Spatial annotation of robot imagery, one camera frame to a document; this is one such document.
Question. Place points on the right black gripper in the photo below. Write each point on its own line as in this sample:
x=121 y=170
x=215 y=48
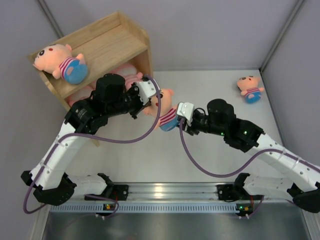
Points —
x=191 y=129

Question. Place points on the aluminium mounting rail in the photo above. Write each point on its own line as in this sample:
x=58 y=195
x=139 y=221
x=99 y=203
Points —
x=162 y=192

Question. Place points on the wooden two-tier shelf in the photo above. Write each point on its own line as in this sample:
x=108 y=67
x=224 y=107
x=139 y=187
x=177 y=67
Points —
x=106 y=44

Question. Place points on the pink striped plush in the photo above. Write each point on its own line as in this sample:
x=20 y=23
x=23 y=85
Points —
x=79 y=95
x=92 y=86
x=129 y=73

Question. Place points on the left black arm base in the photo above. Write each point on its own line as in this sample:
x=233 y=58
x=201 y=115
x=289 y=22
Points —
x=116 y=192

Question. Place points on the slotted white cable duct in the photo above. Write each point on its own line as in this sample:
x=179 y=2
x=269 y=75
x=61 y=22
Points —
x=135 y=207

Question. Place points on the boy plush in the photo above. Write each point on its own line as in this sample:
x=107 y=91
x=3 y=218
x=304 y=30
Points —
x=168 y=119
x=58 y=60
x=249 y=88

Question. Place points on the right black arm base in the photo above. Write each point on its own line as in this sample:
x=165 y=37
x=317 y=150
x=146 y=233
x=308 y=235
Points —
x=231 y=193

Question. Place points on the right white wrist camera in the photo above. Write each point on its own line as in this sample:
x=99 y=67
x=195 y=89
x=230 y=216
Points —
x=185 y=111

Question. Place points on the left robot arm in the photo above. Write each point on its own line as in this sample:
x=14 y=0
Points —
x=48 y=181

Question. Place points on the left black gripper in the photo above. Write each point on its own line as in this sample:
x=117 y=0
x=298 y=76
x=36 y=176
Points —
x=140 y=106

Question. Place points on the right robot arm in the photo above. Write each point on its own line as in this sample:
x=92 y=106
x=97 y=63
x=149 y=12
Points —
x=300 y=182

